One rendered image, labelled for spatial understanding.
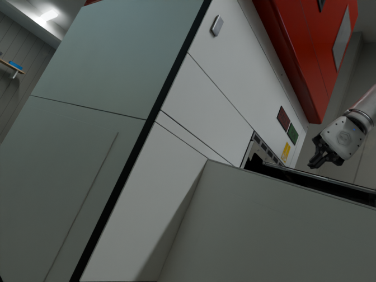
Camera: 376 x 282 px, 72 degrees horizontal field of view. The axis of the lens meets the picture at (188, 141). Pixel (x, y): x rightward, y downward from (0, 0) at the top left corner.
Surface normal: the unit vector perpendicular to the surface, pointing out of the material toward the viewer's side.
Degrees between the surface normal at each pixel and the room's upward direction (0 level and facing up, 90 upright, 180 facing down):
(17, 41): 90
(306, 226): 90
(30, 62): 90
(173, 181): 90
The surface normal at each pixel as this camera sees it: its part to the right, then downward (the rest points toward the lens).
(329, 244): -0.55, -0.40
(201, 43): 0.73, 0.18
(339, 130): -0.02, -0.24
